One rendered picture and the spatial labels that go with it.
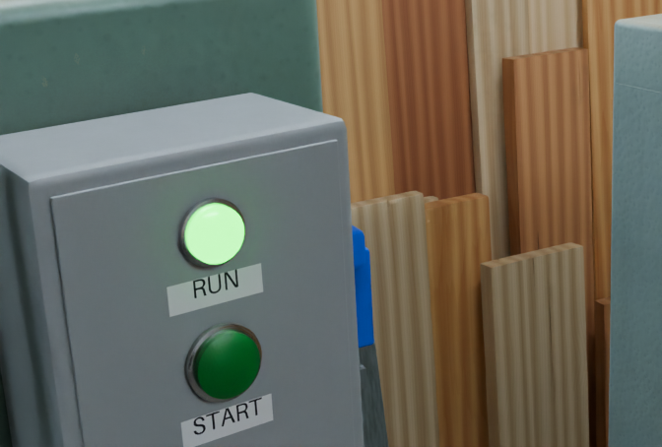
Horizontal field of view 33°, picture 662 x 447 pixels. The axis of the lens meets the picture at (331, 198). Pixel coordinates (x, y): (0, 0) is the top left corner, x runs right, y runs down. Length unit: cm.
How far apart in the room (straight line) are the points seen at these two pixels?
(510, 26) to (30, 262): 175
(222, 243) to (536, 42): 180
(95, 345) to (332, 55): 154
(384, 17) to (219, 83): 153
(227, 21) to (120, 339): 12
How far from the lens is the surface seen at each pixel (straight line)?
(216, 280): 33
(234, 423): 35
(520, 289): 189
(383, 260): 179
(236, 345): 33
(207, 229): 31
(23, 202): 30
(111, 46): 37
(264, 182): 33
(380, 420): 139
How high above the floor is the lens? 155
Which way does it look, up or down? 17 degrees down
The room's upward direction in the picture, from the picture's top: 3 degrees counter-clockwise
